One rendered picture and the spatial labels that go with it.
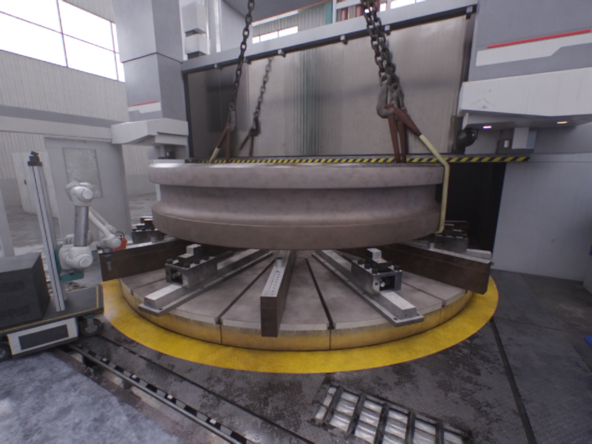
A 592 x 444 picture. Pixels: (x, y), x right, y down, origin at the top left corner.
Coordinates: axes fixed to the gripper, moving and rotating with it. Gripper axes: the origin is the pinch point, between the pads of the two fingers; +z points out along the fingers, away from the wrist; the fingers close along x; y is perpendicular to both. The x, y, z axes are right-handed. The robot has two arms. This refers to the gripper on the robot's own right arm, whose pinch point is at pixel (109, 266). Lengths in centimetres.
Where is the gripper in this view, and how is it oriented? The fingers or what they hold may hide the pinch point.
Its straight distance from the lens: 357.3
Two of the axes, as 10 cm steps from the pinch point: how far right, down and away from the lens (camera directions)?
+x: 5.9, 1.7, -7.9
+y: -8.1, 1.2, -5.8
